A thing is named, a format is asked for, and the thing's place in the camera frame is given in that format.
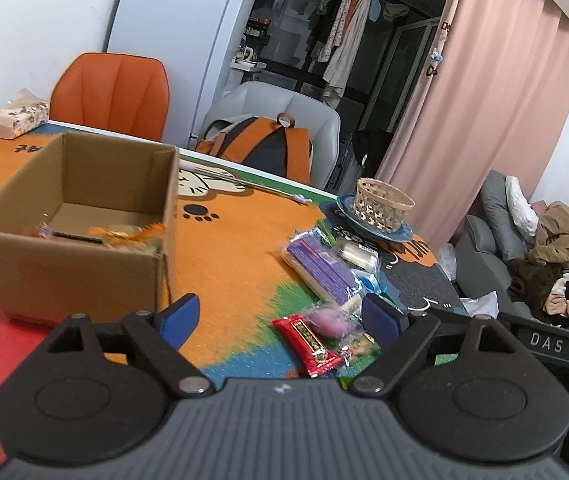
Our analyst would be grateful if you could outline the brown jacket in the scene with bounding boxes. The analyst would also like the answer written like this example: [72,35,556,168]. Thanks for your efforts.
[529,202,569,272]

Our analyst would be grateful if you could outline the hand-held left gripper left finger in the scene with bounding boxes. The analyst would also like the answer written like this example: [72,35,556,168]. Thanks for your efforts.
[44,293,216,398]

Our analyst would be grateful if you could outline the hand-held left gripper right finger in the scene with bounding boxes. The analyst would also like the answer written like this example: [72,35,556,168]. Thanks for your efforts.
[351,293,533,396]

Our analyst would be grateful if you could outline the white snack packet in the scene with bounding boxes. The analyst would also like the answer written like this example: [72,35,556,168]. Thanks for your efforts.
[333,239,381,274]

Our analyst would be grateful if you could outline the floral tissue pack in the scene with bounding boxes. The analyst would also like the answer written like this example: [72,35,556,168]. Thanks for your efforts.
[0,88,51,140]

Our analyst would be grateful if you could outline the woven wicker basket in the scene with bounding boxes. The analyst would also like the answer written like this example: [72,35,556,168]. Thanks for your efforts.
[353,177,416,234]

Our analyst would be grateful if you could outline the pink curtain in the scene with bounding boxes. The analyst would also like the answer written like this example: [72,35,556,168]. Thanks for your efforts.
[375,0,569,242]

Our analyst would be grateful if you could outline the white door panel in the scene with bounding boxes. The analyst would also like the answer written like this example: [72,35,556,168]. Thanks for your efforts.
[107,0,266,142]

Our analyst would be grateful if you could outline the grey sofa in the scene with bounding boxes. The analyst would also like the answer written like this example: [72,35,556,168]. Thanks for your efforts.
[455,214,569,321]

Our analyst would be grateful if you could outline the grey chair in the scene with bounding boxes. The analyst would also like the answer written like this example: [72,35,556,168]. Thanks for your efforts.
[198,81,342,192]

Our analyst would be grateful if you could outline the pile of mixed clothes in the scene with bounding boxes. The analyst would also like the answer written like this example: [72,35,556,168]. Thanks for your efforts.
[509,259,569,328]

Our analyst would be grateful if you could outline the cluttered shelf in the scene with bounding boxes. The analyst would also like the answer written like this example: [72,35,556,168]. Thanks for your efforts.
[229,14,271,82]

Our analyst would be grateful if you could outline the pink snack packet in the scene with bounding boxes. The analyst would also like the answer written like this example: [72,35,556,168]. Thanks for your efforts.
[309,305,365,342]

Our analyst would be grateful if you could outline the orange chair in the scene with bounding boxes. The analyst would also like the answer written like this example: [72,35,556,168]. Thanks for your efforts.
[49,52,170,144]

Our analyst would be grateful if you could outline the orange snack packet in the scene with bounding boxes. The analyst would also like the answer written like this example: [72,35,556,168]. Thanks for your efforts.
[88,222,166,252]

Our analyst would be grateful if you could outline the white plastic bag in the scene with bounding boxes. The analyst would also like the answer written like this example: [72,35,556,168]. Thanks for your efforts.
[436,242,459,282]

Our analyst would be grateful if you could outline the purple snack packet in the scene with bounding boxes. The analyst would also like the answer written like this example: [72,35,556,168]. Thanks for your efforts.
[283,232,361,307]

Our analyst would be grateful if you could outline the black bag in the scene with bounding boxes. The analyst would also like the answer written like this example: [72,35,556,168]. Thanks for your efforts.
[351,129,394,177]

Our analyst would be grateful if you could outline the white pillow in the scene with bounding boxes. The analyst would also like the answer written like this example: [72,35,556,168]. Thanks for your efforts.
[505,175,540,244]

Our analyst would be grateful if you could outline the blue round plate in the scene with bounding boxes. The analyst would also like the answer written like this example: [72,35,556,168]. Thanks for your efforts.
[336,193,414,242]

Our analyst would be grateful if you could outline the green and blue snack packet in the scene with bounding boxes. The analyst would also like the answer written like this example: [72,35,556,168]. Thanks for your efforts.
[292,227,336,247]

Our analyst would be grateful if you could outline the orange and grey backpack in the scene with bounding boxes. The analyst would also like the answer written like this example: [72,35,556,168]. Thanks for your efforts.
[195,112,314,184]

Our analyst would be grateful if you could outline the hanging clothes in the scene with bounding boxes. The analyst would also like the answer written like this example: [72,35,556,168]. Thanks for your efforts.
[309,0,411,109]

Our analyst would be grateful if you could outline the green cookie packet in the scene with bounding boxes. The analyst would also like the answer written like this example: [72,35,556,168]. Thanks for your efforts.
[339,332,381,363]

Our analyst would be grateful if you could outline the grey pillow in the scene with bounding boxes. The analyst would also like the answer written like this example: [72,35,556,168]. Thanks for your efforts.
[479,169,526,262]

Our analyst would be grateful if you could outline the red snack packet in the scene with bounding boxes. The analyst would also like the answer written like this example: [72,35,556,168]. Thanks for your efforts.
[271,313,346,379]

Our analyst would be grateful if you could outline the brown cardboard box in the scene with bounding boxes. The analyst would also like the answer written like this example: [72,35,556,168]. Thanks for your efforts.
[0,131,180,327]

